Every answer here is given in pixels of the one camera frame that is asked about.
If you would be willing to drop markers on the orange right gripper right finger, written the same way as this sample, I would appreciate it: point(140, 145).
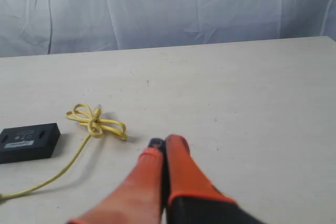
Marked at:
point(193, 198)

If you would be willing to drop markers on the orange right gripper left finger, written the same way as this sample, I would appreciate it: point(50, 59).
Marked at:
point(138, 199)

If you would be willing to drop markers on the small black box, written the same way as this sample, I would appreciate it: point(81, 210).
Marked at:
point(28, 143)

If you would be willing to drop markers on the white backdrop curtain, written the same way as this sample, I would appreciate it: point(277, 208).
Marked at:
point(42, 27)

